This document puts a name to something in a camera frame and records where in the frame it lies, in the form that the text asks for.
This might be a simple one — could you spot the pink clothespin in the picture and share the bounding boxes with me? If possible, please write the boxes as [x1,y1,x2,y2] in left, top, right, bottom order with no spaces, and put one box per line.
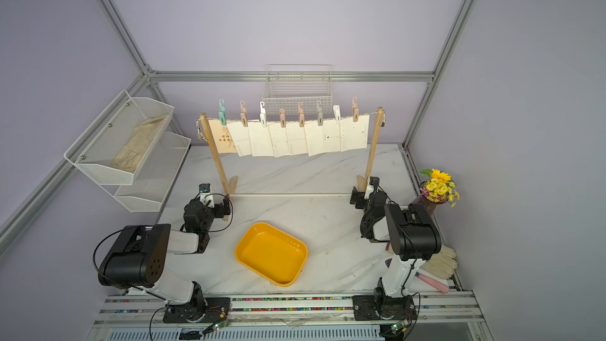
[279,108,287,129]
[352,96,360,123]
[298,102,306,128]
[240,100,249,127]

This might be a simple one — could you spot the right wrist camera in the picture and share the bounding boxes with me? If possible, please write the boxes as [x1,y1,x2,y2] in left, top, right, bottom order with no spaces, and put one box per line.
[369,176,380,188]

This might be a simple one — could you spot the purple vase with flowers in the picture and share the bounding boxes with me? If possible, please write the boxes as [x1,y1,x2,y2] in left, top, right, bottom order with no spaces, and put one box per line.
[417,168,460,216]

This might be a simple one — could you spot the white postcard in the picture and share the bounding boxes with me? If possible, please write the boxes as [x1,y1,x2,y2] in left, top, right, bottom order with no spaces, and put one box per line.
[286,122,308,156]
[305,120,324,156]
[248,121,274,157]
[339,115,370,152]
[322,118,341,153]
[227,121,252,156]
[268,122,290,158]

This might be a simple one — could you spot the green clothespin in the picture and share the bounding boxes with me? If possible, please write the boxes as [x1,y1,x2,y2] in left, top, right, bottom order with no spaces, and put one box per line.
[219,99,227,126]

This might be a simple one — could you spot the yellow plastic tray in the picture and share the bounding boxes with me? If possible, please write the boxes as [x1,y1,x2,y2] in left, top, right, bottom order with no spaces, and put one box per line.
[235,222,309,287]

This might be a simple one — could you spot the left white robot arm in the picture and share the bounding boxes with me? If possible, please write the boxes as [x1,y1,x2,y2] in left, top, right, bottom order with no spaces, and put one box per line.
[92,185,233,325]

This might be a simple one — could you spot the white wire basket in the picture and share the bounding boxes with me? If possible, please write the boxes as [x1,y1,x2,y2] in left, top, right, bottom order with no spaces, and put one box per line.
[262,64,333,115]

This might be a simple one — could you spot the wooden string rack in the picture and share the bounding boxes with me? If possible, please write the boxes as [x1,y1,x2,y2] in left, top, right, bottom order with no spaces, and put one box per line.
[197,107,385,196]

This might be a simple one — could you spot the white clothespin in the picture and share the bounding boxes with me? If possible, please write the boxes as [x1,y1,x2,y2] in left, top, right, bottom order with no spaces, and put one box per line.
[332,105,341,123]
[260,101,268,128]

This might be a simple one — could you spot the white mesh wall shelf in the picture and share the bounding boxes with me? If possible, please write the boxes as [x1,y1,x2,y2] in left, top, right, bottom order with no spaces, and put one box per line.
[64,91,191,212]

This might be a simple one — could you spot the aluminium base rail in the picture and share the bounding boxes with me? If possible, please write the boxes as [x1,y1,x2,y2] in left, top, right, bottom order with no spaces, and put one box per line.
[87,291,493,340]

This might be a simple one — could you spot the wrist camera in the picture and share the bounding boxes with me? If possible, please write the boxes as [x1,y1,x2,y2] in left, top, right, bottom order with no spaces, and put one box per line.
[198,183,211,195]
[369,176,380,188]

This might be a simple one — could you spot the purple pink scoop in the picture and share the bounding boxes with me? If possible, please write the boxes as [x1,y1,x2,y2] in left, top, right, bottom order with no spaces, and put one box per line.
[416,272,450,294]

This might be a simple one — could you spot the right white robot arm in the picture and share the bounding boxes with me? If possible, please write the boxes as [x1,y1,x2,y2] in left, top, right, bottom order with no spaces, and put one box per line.
[350,186,442,322]

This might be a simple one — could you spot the beige glove in shelf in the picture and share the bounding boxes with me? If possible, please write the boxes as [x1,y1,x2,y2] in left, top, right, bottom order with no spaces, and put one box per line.
[111,115,167,173]

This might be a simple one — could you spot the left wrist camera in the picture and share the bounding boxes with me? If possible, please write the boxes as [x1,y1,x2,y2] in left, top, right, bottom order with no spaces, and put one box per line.
[198,183,211,195]

